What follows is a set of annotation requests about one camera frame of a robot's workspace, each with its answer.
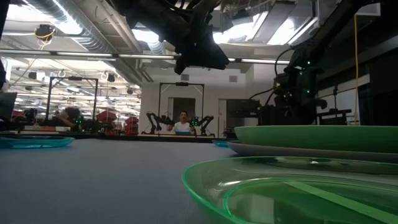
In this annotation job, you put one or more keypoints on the orange flat box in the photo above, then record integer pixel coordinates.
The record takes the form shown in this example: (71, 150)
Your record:
(47, 128)

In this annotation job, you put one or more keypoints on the black equipment rack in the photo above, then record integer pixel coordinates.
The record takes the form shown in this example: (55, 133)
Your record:
(334, 116)

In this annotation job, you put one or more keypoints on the opaque green plastic plate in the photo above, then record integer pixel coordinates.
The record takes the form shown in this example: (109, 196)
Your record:
(320, 138)

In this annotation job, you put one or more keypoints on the wooden workbench with grey legs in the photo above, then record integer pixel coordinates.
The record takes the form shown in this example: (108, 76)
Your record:
(34, 132)

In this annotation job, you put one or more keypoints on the clear blue plastic plate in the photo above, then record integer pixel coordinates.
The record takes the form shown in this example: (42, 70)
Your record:
(34, 142)
(222, 143)

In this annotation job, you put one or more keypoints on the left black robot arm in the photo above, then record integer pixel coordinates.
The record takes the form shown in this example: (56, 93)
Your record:
(155, 15)

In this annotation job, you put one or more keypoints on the black gantry frame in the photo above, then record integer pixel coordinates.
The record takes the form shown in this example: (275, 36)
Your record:
(159, 109)
(94, 102)

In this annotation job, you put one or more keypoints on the person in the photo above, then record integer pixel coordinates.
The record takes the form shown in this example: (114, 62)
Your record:
(182, 126)
(70, 116)

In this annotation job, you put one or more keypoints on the long ceiling light bar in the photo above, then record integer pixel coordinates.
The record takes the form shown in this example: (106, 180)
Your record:
(87, 54)

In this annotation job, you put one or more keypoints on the black cabinet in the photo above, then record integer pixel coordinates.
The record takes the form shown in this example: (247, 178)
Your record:
(242, 112)

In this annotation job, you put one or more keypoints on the red tool cabinet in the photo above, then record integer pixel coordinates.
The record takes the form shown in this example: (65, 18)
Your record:
(132, 126)
(106, 119)

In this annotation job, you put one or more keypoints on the large pale grey plate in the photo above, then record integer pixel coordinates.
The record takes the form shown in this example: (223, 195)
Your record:
(280, 151)

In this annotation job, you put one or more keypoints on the blue bin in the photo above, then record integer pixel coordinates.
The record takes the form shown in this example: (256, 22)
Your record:
(183, 132)

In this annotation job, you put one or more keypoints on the black table edge rail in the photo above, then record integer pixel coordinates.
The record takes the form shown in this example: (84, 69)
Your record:
(140, 137)

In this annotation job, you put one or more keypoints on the background black robot arm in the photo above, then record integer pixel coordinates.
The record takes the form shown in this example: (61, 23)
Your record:
(154, 121)
(205, 122)

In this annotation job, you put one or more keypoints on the dark monitor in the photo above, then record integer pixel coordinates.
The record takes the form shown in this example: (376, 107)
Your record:
(7, 105)

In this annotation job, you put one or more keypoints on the silver ceiling duct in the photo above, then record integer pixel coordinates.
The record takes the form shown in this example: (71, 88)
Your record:
(93, 37)

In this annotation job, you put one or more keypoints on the clear green plastic plate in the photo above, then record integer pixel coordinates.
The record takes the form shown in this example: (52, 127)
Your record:
(224, 180)

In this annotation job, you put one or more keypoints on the black frame post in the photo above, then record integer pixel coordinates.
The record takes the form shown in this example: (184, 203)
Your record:
(2, 18)

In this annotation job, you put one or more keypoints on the white flat box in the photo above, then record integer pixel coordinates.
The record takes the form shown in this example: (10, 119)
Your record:
(63, 128)

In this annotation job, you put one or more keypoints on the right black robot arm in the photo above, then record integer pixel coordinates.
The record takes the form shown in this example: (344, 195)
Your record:
(326, 34)

